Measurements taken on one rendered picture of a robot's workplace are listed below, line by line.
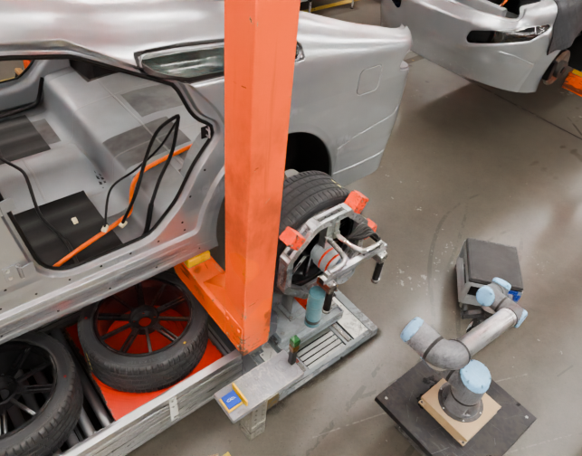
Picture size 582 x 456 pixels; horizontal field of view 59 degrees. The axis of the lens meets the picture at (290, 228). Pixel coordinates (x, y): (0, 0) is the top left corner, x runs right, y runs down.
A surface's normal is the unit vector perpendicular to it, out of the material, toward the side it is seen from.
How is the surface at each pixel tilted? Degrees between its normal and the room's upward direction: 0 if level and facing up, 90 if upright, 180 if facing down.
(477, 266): 0
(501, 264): 0
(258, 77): 90
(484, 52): 89
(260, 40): 90
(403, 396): 0
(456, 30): 86
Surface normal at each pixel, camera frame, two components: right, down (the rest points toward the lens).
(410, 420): 0.08, -0.72
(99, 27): 0.48, -0.32
